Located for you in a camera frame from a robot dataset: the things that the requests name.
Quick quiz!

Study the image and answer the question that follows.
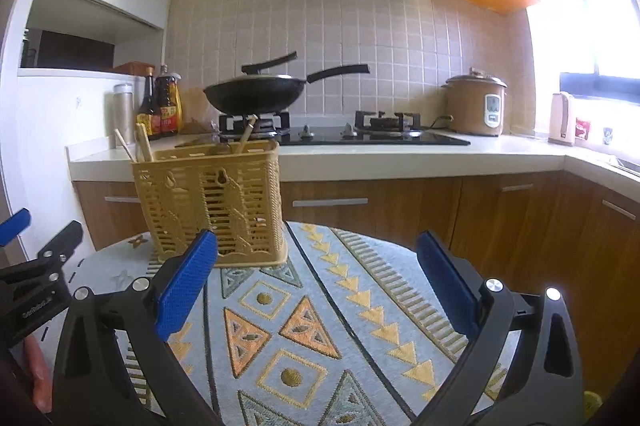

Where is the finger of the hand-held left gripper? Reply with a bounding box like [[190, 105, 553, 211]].
[[0, 220, 84, 285], [0, 208, 32, 247]]

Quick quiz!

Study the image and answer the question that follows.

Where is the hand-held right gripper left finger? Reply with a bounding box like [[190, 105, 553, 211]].
[[52, 230, 221, 426]]

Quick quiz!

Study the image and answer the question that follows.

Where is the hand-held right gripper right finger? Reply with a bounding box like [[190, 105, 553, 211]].
[[415, 231, 586, 426]]

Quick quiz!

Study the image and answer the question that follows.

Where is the yellow plastic cutlery basket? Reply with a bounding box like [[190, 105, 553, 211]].
[[131, 140, 290, 267]]

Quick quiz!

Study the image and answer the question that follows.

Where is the person's left hand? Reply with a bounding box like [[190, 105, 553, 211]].
[[24, 337, 54, 413]]

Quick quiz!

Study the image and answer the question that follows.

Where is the wooden base cabinet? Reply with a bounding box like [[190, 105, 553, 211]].
[[72, 171, 640, 409]]

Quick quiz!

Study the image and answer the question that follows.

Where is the patterned woven mat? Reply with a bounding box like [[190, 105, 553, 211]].
[[65, 221, 507, 426]]

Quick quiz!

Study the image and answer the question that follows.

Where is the steel thermos flask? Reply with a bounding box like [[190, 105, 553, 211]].
[[112, 83, 136, 153]]

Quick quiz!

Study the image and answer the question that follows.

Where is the yellow label sauce bottle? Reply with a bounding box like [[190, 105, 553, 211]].
[[154, 64, 184, 137]]

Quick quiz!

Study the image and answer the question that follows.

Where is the brown rice cooker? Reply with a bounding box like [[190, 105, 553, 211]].
[[441, 68, 509, 137]]

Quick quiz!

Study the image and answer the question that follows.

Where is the black glass gas stove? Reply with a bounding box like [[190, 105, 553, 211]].
[[217, 110, 471, 147]]

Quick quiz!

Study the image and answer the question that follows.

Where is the white electric kettle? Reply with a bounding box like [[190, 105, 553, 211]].
[[548, 92, 576, 147]]

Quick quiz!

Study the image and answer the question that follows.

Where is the black wok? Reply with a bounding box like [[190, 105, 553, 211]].
[[202, 64, 371, 115]]

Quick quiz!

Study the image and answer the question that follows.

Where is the wooden spoon handle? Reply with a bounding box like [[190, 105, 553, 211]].
[[235, 115, 259, 155]]

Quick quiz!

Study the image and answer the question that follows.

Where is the wok lid with black handle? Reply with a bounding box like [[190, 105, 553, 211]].
[[220, 52, 303, 82]]

